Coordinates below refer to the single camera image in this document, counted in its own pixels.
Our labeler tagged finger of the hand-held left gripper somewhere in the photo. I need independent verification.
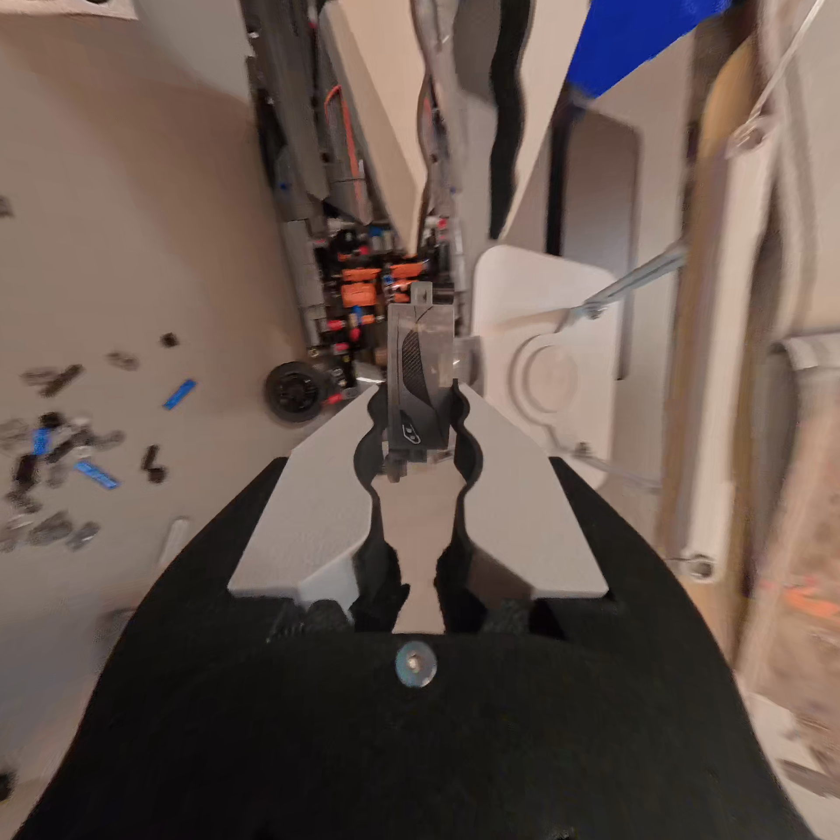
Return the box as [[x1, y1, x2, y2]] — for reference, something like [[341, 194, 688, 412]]
[[318, 0, 432, 257], [487, 0, 593, 242]]

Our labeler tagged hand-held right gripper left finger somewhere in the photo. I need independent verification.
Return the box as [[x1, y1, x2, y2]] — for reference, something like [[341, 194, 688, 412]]
[[226, 384, 411, 634]]

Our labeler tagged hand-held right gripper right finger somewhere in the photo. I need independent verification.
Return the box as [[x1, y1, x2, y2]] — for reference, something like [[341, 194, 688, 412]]
[[433, 381, 610, 634]]

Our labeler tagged grey lego car model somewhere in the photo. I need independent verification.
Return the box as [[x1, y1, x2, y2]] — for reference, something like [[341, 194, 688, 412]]
[[239, 0, 475, 421]]

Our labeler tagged dark grey lego fender assembly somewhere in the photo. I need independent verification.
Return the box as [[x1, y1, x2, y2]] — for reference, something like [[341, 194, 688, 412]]
[[384, 282, 460, 483]]

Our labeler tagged cluster of small lego connectors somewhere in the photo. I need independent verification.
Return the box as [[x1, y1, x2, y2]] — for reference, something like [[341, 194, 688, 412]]
[[0, 410, 127, 553]]

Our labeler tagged lego instruction booklet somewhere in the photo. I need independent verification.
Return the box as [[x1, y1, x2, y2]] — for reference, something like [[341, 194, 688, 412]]
[[735, 0, 840, 788]]

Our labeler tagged blue plastic bin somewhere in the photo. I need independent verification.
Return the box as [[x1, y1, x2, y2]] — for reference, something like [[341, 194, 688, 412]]
[[567, 0, 736, 99]]

